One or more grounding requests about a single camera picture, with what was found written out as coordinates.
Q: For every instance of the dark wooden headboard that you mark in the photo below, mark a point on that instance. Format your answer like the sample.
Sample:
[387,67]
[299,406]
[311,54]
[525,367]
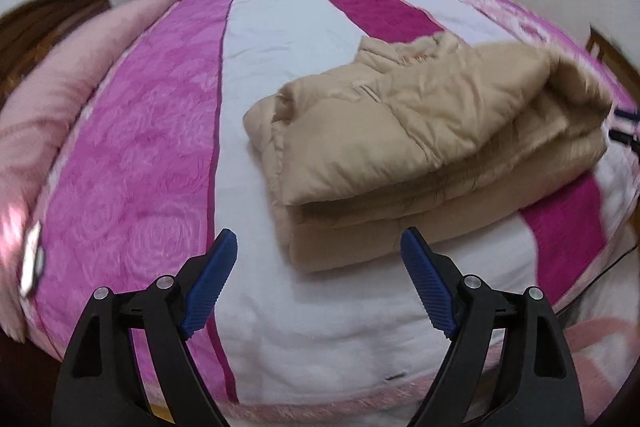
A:
[45,17]

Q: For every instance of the wooden chair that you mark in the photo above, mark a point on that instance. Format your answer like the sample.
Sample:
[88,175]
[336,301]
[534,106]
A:
[610,49]

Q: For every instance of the purple and white striped bedspread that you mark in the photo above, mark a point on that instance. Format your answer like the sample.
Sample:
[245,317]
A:
[150,132]

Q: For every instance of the pink bolster pillow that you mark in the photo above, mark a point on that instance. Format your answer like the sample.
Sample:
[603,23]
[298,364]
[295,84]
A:
[50,97]

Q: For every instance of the pink blanket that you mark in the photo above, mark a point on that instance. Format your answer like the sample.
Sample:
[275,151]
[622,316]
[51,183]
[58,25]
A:
[605,362]

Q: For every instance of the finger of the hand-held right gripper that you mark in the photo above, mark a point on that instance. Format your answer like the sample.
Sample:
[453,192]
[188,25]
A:
[627,113]
[625,139]

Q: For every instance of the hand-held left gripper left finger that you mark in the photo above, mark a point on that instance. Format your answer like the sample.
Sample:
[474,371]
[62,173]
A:
[210,279]

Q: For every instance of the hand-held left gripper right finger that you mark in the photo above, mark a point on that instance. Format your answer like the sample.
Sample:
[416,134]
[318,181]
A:
[430,279]

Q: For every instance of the beige puffer jacket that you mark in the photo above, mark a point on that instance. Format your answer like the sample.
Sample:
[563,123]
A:
[430,147]

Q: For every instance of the smartphone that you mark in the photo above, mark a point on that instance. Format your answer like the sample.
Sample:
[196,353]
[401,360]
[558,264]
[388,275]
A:
[32,259]

